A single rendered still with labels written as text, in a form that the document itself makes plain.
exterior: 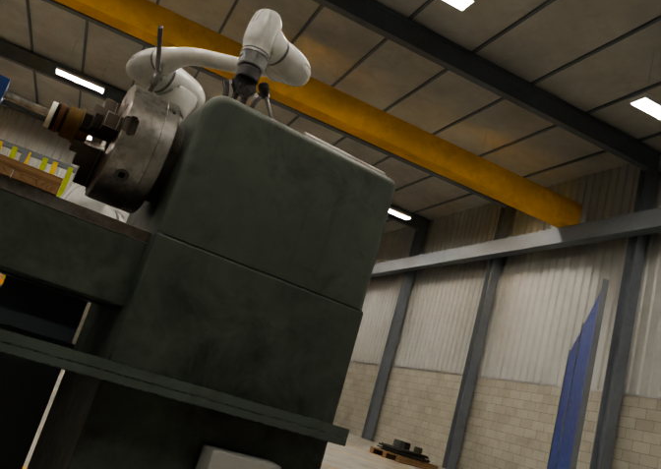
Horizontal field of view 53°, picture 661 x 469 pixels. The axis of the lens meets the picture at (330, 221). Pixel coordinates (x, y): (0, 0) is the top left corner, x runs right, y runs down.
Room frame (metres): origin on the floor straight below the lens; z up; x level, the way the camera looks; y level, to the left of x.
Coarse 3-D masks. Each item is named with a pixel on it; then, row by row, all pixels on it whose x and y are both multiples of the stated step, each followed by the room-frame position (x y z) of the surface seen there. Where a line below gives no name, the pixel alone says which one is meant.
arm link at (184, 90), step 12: (180, 72) 2.28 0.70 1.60; (180, 84) 2.28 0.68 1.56; (192, 84) 2.32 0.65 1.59; (168, 96) 2.29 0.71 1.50; (180, 96) 2.30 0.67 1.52; (192, 96) 2.33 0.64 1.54; (204, 96) 2.39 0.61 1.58; (180, 108) 2.31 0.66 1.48; (192, 108) 2.36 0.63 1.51; (180, 120) 2.35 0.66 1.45; (120, 216) 2.26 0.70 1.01
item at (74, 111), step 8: (64, 104) 1.56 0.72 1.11; (56, 112) 1.54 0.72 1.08; (64, 112) 1.55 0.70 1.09; (72, 112) 1.55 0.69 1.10; (80, 112) 1.56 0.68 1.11; (56, 120) 1.54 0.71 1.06; (64, 120) 1.55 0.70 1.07; (72, 120) 1.55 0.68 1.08; (80, 120) 1.55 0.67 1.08; (48, 128) 1.57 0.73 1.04; (56, 128) 1.56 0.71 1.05; (64, 128) 1.56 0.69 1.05; (72, 128) 1.56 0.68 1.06; (64, 136) 1.58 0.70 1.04; (72, 136) 1.58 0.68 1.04; (80, 136) 1.59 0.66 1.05; (88, 136) 1.59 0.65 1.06
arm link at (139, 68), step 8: (152, 48) 2.16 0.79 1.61; (136, 56) 2.19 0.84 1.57; (144, 56) 2.16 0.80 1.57; (128, 64) 2.23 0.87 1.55; (136, 64) 2.19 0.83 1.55; (144, 64) 2.17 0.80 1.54; (128, 72) 2.25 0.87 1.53; (136, 72) 2.22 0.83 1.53; (144, 72) 2.19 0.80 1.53; (152, 72) 2.18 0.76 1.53; (136, 80) 2.26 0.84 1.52; (144, 80) 2.25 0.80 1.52; (168, 80) 2.25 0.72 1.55; (160, 88) 2.27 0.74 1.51
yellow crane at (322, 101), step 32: (64, 0) 10.60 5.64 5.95; (96, 0) 10.56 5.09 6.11; (128, 0) 10.71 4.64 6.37; (128, 32) 11.11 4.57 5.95; (192, 32) 11.10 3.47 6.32; (288, 96) 11.78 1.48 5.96; (320, 96) 11.97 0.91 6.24; (352, 96) 12.17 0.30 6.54; (352, 128) 12.33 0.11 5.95; (384, 128) 12.44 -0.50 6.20; (416, 128) 12.66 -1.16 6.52; (416, 160) 12.99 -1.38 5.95; (448, 160) 12.95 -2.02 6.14; (480, 160) 13.19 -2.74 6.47; (480, 192) 13.66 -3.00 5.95; (512, 192) 13.51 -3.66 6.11; (544, 192) 13.76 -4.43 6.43
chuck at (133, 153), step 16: (128, 96) 1.61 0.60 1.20; (144, 96) 1.54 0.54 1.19; (128, 112) 1.50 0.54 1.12; (144, 112) 1.52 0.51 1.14; (160, 112) 1.55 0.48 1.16; (144, 128) 1.52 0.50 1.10; (160, 128) 1.53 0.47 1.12; (112, 144) 1.54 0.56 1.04; (128, 144) 1.51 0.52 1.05; (144, 144) 1.52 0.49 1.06; (112, 160) 1.52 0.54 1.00; (128, 160) 1.53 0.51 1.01; (144, 160) 1.54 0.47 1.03; (96, 176) 1.58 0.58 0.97; (112, 176) 1.55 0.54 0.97; (96, 192) 1.60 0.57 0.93; (112, 192) 1.59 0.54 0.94; (128, 192) 1.59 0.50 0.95
